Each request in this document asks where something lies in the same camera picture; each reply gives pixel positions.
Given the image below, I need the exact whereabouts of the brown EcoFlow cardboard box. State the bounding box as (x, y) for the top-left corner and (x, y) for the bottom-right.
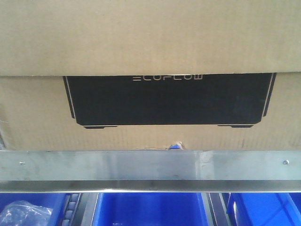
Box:
(0, 0), (301, 151)

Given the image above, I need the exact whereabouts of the blue bin behind box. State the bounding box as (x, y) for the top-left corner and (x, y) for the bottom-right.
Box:
(168, 143), (182, 150)

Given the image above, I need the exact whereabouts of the blue bin lower middle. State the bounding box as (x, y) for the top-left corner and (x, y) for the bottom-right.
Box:
(92, 193), (209, 226)

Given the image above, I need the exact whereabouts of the left roller track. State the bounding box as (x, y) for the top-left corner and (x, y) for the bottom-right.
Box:
(58, 193), (98, 226)

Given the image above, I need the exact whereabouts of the roller track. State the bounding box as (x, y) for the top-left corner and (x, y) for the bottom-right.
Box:
(58, 193), (98, 226)
(203, 193), (231, 226)

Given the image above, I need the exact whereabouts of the right roller track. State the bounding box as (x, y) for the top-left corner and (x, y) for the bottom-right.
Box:
(203, 193), (231, 226)

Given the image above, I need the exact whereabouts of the blue bin lower left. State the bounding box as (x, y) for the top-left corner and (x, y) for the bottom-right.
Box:
(0, 193), (68, 226)

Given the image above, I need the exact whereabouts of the blue bin lower right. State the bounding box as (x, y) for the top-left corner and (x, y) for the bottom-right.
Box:
(224, 193), (301, 226)

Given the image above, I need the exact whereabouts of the clear plastic bag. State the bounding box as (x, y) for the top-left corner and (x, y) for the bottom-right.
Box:
(0, 201), (53, 226)

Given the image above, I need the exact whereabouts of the steel shelf front rail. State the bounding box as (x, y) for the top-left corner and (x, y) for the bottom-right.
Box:
(0, 150), (301, 193)

